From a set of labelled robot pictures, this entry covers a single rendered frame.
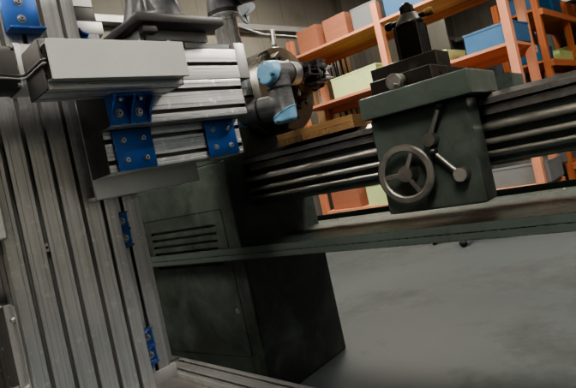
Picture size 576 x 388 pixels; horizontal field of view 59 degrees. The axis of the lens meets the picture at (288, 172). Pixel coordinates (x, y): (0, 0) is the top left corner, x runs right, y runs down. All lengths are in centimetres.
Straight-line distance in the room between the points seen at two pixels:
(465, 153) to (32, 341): 105
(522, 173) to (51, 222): 393
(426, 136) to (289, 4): 511
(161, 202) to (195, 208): 20
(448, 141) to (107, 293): 89
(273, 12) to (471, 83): 494
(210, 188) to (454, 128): 90
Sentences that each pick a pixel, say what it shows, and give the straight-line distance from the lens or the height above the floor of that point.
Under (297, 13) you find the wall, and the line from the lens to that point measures 636.
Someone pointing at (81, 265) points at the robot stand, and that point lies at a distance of 122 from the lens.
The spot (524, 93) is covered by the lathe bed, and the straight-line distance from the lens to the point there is 137.
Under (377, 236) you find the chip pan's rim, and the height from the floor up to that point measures 55.
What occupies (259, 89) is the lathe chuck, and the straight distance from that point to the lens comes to 177.
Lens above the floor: 77
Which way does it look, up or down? level
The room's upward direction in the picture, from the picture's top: 12 degrees counter-clockwise
